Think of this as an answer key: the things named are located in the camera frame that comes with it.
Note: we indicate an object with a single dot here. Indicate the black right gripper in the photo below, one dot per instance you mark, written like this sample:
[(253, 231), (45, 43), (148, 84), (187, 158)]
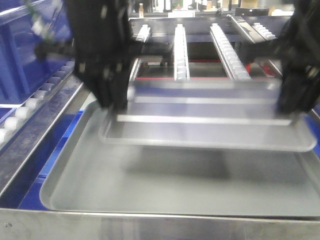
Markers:
[(298, 49)]

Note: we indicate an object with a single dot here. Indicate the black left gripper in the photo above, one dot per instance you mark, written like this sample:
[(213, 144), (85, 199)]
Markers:
[(104, 48)]

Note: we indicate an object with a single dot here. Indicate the small silver tray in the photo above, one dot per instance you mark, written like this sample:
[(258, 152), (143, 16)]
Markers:
[(206, 114)]

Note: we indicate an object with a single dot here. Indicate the large grey tray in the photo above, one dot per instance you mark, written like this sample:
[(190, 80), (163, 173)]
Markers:
[(92, 176)]

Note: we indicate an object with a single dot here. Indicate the blue crate under tray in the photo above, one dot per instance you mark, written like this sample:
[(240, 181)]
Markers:
[(31, 200)]

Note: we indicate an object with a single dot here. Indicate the right roller track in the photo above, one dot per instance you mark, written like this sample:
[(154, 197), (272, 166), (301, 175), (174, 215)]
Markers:
[(263, 31)]

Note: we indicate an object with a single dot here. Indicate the small background bottle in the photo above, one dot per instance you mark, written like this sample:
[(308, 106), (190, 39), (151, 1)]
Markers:
[(141, 10)]

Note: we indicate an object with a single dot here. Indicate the blue crate upper left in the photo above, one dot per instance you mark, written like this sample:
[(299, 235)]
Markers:
[(23, 25)]

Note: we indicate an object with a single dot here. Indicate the centre roller track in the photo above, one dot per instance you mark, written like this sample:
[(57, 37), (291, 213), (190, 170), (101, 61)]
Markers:
[(180, 53)]

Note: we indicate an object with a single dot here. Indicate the far left roller track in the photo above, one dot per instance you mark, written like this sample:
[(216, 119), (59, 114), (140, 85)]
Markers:
[(12, 119)]

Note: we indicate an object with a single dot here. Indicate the front steel rack beam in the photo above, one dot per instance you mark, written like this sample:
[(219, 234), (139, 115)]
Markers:
[(17, 224)]

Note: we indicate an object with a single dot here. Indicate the right steel divider rail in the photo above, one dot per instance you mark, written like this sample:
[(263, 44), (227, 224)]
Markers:
[(252, 35)]

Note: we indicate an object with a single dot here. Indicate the steel divider rail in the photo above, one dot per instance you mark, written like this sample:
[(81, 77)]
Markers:
[(29, 137), (252, 35)]

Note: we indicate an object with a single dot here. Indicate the left steel divider rail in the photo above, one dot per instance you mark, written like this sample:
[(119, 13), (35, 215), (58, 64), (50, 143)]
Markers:
[(29, 137)]

